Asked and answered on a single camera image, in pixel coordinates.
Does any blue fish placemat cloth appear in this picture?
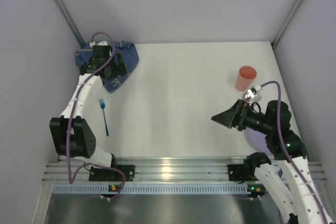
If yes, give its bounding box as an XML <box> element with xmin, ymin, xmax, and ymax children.
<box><xmin>75</xmin><ymin>41</ymin><xmax>139</xmax><ymax>93</ymax></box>

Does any lilac plastic plate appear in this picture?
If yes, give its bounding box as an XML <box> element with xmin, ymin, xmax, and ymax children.
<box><xmin>244</xmin><ymin>128</ymin><xmax>270</xmax><ymax>154</ymax></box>

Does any blue plastic fork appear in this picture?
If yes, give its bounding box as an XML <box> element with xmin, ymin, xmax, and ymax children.
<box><xmin>99</xmin><ymin>98</ymin><xmax>109</xmax><ymax>136</ymax></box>

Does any salmon pink plastic cup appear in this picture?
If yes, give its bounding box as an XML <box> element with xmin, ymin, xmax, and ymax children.
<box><xmin>235</xmin><ymin>66</ymin><xmax>257</xmax><ymax>92</ymax></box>

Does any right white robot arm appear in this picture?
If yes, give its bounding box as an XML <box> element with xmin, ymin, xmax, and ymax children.
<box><xmin>211</xmin><ymin>99</ymin><xmax>333</xmax><ymax>223</ymax></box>

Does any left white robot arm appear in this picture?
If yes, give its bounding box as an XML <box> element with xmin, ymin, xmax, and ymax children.
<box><xmin>49</xmin><ymin>41</ymin><xmax>127</xmax><ymax>168</ymax></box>

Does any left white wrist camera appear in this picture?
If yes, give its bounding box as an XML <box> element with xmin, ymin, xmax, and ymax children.
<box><xmin>89</xmin><ymin>41</ymin><xmax>110</xmax><ymax>48</ymax></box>

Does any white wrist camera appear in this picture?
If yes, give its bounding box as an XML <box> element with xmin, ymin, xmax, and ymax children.
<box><xmin>243</xmin><ymin>85</ymin><xmax>262</xmax><ymax>103</ymax></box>
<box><xmin>89</xmin><ymin>41</ymin><xmax>110</xmax><ymax>48</ymax></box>

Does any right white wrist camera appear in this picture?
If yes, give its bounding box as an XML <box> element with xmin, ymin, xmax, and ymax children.
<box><xmin>243</xmin><ymin>85</ymin><xmax>262</xmax><ymax>103</ymax></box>

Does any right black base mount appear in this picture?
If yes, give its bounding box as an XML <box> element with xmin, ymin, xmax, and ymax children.
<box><xmin>227</xmin><ymin>164</ymin><xmax>257</xmax><ymax>184</ymax></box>

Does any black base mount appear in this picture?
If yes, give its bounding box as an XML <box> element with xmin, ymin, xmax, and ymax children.
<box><xmin>227</xmin><ymin>164</ymin><xmax>257</xmax><ymax>184</ymax></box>
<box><xmin>89</xmin><ymin>165</ymin><xmax>135</xmax><ymax>182</ymax></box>

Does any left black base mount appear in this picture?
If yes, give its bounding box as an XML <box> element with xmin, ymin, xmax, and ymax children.
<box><xmin>89</xmin><ymin>165</ymin><xmax>135</xmax><ymax>182</ymax></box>

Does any perforated cable duct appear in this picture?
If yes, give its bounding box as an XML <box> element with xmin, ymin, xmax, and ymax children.
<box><xmin>52</xmin><ymin>183</ymin><xmax>266</xmax><ymax>195</ymax></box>

